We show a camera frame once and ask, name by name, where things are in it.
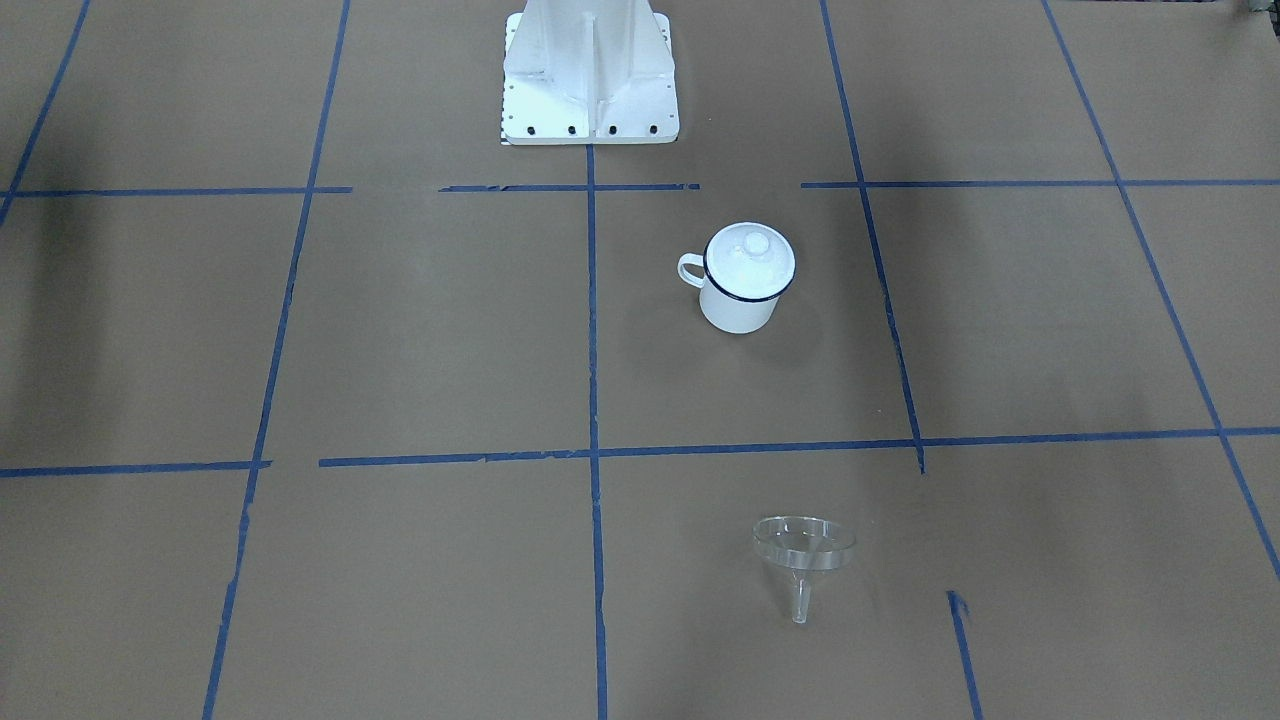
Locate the white round lid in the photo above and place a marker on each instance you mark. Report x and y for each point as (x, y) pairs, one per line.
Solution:
(750, 261)

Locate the clear glass funnel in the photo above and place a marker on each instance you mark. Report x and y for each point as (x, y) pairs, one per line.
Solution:
(804, 548)

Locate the white enamel mug blue rim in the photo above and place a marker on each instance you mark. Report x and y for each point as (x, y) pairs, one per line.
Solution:
(722, 311)

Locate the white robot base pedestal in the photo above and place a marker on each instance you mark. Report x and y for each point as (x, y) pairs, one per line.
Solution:
(582, 72)

